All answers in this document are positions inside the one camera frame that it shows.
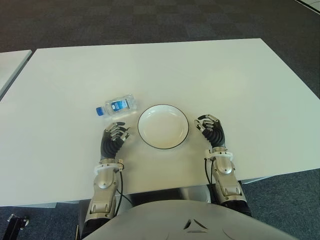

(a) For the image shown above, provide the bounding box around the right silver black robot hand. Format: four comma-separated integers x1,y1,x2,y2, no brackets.
193,113,227,151

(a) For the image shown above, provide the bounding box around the white side table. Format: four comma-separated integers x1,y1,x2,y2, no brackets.
0,49,33,100

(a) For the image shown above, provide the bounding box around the white table frame beam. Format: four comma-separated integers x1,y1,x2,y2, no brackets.
239,176,267,185

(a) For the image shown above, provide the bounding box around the white plate black rim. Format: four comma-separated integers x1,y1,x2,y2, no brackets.
137,103,190,151

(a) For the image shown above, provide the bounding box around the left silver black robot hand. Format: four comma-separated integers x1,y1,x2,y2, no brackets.
99,121,132,163

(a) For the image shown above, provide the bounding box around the black wheeled stand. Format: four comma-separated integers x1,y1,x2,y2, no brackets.
0,214,30,240

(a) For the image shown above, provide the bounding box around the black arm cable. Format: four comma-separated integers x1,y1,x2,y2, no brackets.
114,169,133,216
204,158,216,186

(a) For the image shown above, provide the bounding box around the grey robot torso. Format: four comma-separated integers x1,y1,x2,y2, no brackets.
82,198,298,240

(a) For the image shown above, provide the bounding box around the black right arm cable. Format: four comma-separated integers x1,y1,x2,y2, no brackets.
204,158,216,186

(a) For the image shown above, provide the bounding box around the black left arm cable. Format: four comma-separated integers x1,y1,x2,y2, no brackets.
114,169,133,216

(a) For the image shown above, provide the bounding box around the clear water bottle blue cap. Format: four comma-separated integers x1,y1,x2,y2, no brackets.
96,93,138,117

